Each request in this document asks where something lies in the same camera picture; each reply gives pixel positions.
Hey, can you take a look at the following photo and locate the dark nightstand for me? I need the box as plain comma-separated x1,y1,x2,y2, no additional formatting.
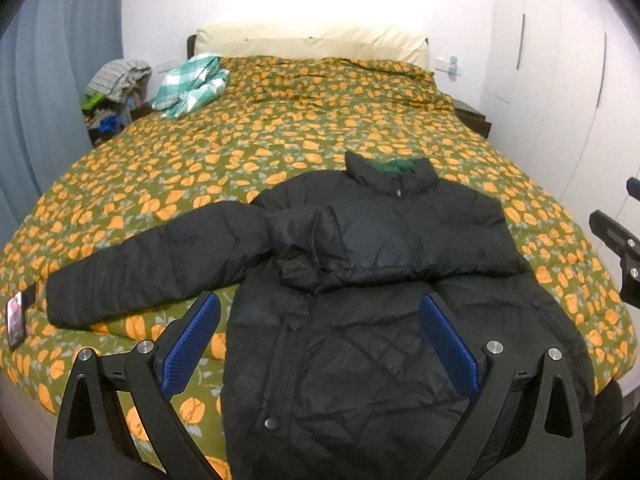
454,100,491,139

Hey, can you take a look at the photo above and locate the wall socket with plug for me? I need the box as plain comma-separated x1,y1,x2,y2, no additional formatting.
435,55,460,80

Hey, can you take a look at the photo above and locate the green orange floral duvet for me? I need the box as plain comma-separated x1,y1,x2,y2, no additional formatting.
0,54,638,480

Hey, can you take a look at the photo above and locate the dark wooden headboard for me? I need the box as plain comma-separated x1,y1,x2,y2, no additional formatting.
186,35,196,60

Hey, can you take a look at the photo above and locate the white wardrobe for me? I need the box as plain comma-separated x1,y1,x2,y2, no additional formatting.
480,0,639,233

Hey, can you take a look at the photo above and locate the teal plaid cloth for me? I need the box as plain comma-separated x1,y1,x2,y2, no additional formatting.
151,52,229,118

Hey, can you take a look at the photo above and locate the black puffer jacket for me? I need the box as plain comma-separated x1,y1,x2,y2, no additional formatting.
46,153,594,479

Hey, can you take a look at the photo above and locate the blue curtain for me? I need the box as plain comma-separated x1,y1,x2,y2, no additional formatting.
1,0,122,242

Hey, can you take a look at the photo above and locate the cream pillow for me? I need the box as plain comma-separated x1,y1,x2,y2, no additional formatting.
194,24,430,68

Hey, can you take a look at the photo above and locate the pile of clothes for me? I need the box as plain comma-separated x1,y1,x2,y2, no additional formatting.
80,58,152,136

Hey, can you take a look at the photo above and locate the black smartphone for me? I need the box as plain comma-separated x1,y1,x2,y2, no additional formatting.
6,292,26,351

